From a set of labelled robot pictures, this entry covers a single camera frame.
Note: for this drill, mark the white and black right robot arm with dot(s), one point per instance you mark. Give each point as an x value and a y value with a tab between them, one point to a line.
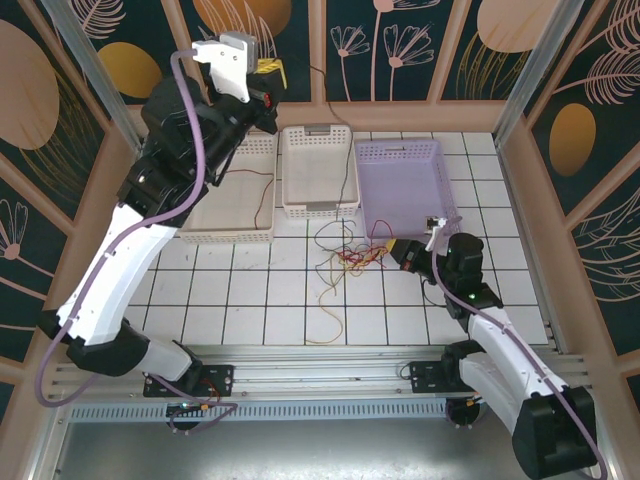
500	350

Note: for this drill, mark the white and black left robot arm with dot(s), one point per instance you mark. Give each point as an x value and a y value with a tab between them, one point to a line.
120	265

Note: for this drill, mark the purple plastic basket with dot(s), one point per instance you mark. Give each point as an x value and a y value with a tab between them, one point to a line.
405	185

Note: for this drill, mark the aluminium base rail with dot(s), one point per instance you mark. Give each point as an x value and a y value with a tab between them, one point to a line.
320	372

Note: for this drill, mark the aluminium frame post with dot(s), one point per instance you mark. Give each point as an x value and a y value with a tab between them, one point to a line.
90	60
537	75

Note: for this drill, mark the wide white plastic basket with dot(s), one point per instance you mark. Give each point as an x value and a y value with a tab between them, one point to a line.
235	200

